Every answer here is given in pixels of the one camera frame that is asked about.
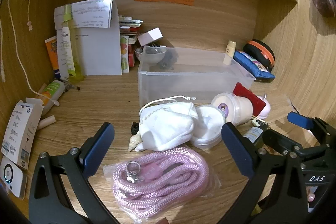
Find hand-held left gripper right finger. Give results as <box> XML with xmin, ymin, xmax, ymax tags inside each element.
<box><xmin>221</xmin><ymin>122</ymin><xmax>308</xmax><ymax>224</ymax></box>

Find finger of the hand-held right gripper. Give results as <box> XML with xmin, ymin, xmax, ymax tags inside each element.
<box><xmin>287</xmin><ymin>112</ymin><xmax>332</xmax><ymax>136</ymax></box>
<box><xmin>262</xmin><ymin>129</ymin><xmax>302</xmax><ymax>155</ymax></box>

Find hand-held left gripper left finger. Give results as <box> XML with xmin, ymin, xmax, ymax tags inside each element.
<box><xmin>28</xmin><ymin>122</ymin><xmax>115</xmax><ymax>224</ymax></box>

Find small dark green bottle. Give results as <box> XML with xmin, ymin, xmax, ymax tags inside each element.
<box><xmin>243</xmin><ymin>127</ymin><xmax>265</xmax><ymax>146</ymax></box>

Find red card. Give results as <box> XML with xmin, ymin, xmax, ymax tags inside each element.
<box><xmin>232</xmin><ymin>82</ymin><xmax>267</xmax><ymax>118</ymax></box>

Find white drawstring pouch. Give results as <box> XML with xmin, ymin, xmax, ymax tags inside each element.
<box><xmin>139</xmin><ymin>95</ymin><xmax>198</xmax><ymax>152</ymax></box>

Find pink rope lanyard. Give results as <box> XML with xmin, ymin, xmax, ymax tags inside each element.
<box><xmin>103</xmin><ymin>147</ymin><xmax>222</xmax><ymax>223</ymax></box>

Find clear plastic storage box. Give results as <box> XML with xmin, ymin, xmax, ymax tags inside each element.
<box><xmin>137</xmin><ymin>46</ymin><xmax>256</xmax><ymax>109</ymax></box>

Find wooden desktop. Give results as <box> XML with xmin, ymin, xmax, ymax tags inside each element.
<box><xmin>0</xmin><ymin>35</ymin><xmax>336</xmax><ymax>224</ymax></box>

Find round clear cotton pad container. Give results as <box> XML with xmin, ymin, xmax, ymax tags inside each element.
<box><xmin>190</xmin><ymin>105</ymin><xmax>226</xmax><ymax>149</ymax></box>

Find small seashell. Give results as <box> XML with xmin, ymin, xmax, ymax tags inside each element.
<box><xmin>128</xmin><ymin>134</ymin><xmax>143</xmax><ymax>152</ymax></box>

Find pink plastic object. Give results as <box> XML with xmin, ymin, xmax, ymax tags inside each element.
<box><xmin>256</xmin><ymin>94</ymin><xmax>272</xmax><ymax>119</ymax></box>

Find cream cup with purple sticker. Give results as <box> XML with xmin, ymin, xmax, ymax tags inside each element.
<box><xmin>211</xmin><ymin>92</ymin><xmax>254</xmax><ymax>126</ymax></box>

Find small cream stick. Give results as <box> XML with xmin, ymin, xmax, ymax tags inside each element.
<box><xmin>35</xmin><ymin>115</ymin><xmax>56</xmax><ymax>131</ymax></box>

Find blue pouch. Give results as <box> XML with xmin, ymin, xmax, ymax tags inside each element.
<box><xmin>233</xmin><ymin>50</ymin><xmax>276</xmax><ymax>83</ymax></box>

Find green orange tube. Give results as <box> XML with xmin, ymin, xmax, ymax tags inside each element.
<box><xmin>37</xmin><ymin>80</ymin><xmax>66</xmax><ymax>114</ymax></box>

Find black orange zip case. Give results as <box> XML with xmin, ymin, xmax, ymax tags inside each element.
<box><xmin>243</xmin><ymin>40</ymin><xmax>276</xmax><ymax>73</ymax></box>

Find white cartridge box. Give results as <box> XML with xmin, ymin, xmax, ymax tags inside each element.
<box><xmin>1</xmin><ymin>98</ymin><xmax>44</xmax><ymax>170</ymax></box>

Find yellow-green spray bottle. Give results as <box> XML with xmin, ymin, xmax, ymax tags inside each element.
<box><xmin>58</xmin><ymin>4</ymin><xmax>84</xmax><ymax>83</ymax></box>

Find fruit print box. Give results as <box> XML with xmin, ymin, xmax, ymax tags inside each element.
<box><xmin>121</xmin><ymin>35</ymin><xmax>130</xmax><ymax>73</ymax></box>

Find folded white paper sheet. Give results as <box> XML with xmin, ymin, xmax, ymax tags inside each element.
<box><xmin>54</xmin><ymin>0</ymin><xmax>123</xmax><ymax>76</ymax></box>

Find small cream tube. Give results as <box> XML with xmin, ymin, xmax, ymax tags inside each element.
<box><xmin>224</xmin><ymin>40</ymin><xmax>237</xmax><ymax>65</ymax></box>

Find white round device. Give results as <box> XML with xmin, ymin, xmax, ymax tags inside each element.
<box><xmin>0</xmin><ymin>156</ymin><xmax>27</xmax><ymax>199</ymax></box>

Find white bowl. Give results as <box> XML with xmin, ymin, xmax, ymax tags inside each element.
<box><xmin>134</xmin><ymin>46</ymin><xmax>168</xmax><ymax>65</ymax></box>

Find orange sunscreen tube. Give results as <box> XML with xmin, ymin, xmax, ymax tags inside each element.
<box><xmin>45</xmin><ymin>35</ymin><xmax>61</xmax><ymax>79</ymax></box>

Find black binder clips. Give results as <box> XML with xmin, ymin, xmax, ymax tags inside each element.
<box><xmin>160</xmin><ymin>52</ymin><xmax>179</xmax><ymax>68</ymax></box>

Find small white pink box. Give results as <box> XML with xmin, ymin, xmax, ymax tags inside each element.
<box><xmin>137</xmin><ymin>27</ymin><xmax>163</xmax><ymax>46</ymax></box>

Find stack of stationery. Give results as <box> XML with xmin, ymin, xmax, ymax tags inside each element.
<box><xmin>119</xmin><ymin>15</ymin><xmax>143</xmax><ymax>43</ymax></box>

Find white cable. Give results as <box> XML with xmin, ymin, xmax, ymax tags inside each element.
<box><xmin>5</xmin><ymin>0</ymin><xmax>59</xmax><ymax>106</ymax></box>

